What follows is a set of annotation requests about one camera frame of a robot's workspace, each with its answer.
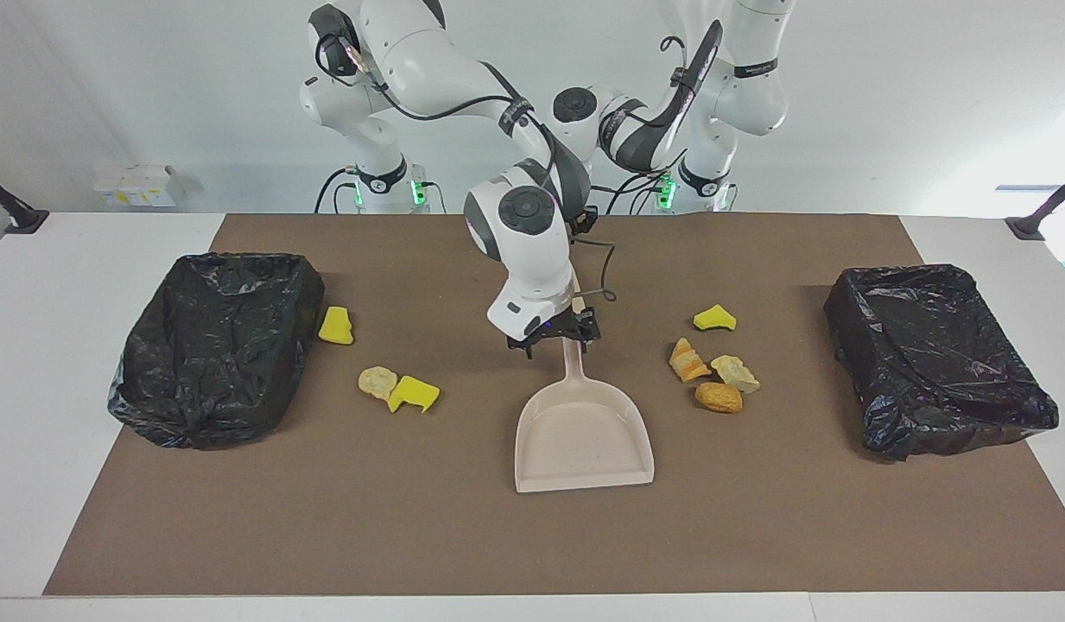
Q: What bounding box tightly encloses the notched yellow sponge piece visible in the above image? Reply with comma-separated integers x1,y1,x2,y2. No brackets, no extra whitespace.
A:
387,375,441,415

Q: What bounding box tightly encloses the beige plastic dustpan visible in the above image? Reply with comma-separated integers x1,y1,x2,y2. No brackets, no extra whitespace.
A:
514,337,656,494

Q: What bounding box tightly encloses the brown table mat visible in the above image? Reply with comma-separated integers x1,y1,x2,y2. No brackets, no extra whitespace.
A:
44,213,1065,597

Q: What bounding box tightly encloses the black bag lined bin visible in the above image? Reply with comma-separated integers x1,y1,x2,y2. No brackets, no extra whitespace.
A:
823,263,1061,462
107,251,326,451

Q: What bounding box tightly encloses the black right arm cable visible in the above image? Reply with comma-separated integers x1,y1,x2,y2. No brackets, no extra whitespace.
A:
312,4,619,321

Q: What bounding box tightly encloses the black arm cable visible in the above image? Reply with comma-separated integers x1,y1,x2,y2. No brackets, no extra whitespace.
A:
312,4,619,321
657,19,725,174

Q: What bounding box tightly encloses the striped orange bread piece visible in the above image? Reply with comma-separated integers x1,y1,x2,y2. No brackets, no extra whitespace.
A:
669,337,713,384

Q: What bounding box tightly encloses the black base power cable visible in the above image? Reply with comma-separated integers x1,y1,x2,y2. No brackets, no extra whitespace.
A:
604,168,671,215
314,167,360,214

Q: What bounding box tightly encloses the pale cracker chunk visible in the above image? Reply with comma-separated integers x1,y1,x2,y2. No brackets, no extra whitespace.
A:
710,354,762,395

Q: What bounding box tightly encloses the brown bread roll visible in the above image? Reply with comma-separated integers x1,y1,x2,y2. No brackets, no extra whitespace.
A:
694,382,745,415

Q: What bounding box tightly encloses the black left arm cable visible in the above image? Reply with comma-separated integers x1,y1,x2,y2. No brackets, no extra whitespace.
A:
657,19,725,174

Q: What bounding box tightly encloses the pale bread chunk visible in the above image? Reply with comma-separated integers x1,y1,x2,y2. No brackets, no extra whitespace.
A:
358,365,399,402

